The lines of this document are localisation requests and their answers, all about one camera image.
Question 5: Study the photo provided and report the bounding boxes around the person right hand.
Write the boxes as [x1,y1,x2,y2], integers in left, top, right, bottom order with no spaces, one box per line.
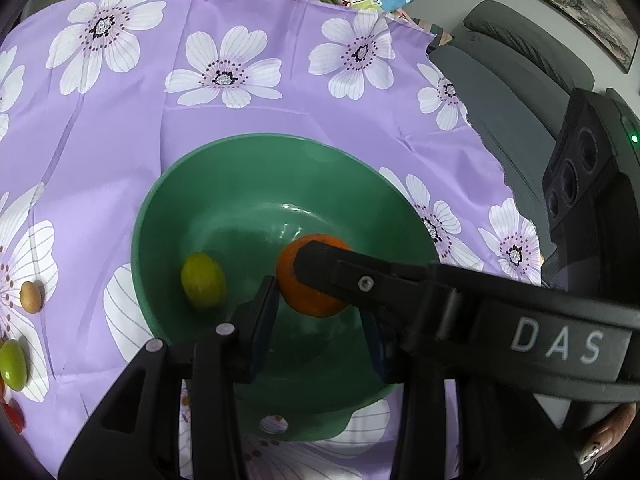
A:
[577,403,639,479]

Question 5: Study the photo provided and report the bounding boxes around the tan longan fruit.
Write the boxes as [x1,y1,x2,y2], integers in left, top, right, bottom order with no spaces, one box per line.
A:
[20,281,43,314]

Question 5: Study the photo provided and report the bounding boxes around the grey sofa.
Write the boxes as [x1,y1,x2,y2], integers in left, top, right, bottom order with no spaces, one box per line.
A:
[427,0,594,276]

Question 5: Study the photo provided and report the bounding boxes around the green plastic bowl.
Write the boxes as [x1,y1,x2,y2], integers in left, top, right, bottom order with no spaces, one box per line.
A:
[131,133,437,441]

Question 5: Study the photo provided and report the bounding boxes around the yellow green lime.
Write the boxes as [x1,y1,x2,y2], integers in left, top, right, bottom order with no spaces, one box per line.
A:
[180,252,228,310]

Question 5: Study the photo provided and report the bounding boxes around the framed wall painting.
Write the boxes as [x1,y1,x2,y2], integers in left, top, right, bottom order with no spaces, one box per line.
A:
[542,0,639,74]

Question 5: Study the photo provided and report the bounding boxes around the black tracking camera box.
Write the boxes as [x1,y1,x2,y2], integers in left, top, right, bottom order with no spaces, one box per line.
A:
[542,89,639,302]

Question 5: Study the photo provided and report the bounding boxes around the red cherry tomato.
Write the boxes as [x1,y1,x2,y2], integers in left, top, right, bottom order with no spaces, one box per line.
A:
[1,403,25,434]

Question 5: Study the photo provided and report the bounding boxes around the small orange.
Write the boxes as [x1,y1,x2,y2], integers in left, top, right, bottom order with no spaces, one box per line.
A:
[276,233,352,318]

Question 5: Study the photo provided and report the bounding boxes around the purple floral tablecloth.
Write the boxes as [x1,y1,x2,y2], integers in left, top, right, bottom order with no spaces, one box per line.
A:
[1,0,542,474]

